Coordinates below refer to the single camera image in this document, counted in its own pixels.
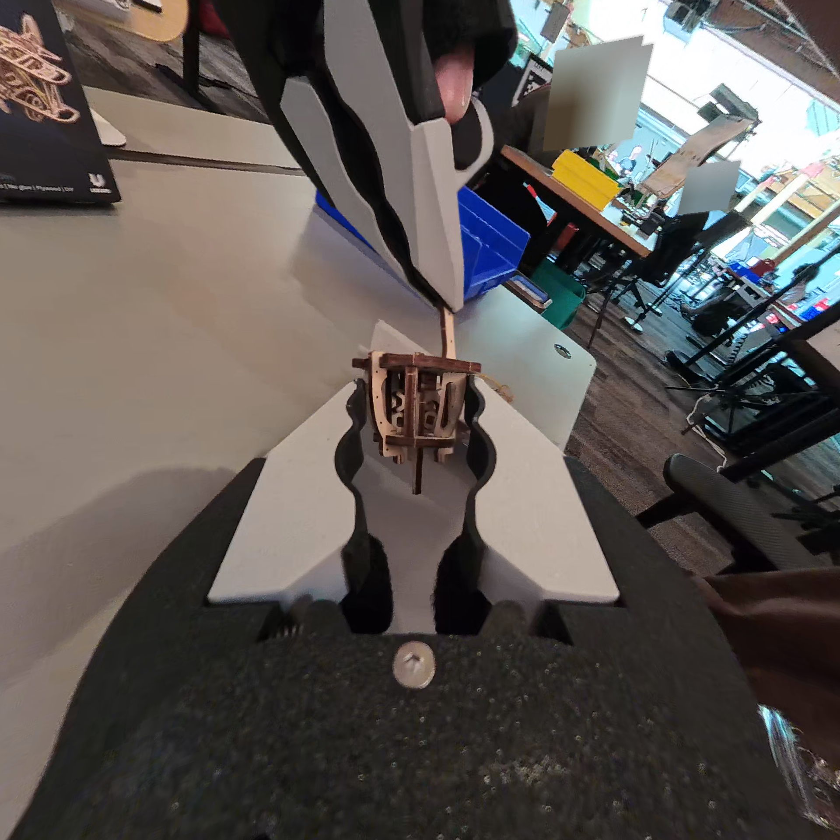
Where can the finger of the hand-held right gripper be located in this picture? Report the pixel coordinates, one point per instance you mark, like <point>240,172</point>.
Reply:
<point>436,210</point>
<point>321,151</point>

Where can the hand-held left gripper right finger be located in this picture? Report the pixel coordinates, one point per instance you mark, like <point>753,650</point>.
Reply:
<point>544,531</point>

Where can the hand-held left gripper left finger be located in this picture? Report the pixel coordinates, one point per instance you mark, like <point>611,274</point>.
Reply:
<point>289,525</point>

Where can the yellow rubber band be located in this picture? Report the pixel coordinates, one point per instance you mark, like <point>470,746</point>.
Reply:
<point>499,388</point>

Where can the wooden model assembly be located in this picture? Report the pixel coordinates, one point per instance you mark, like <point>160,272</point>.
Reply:
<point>410,407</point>

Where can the dark model kit box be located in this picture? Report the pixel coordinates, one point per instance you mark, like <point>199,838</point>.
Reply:
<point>46,118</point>

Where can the person's right hand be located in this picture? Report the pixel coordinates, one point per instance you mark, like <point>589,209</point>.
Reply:
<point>456,85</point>

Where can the blue plastic bin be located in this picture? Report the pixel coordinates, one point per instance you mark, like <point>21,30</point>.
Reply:
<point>492,243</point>

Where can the flat wooden-edged tray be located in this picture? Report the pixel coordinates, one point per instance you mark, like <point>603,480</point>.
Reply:
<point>528,292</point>

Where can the yellow plastic bin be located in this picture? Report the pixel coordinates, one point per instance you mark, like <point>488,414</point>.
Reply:
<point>584,177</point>

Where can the green plastic bin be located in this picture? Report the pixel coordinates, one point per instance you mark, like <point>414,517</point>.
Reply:
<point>561,298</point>

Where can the wooden workshop table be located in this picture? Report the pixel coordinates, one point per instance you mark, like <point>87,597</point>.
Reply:
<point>590,218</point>

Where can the black white marker board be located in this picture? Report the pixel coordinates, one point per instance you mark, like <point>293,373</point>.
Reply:
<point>533,79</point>

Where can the black office chair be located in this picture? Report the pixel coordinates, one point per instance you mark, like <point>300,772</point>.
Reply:
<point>735,499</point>

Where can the laser-cut plywood sheet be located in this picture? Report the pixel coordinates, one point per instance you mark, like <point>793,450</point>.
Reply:
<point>686,154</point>

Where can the clear plastic object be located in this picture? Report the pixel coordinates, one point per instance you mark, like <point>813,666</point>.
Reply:
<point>800,768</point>

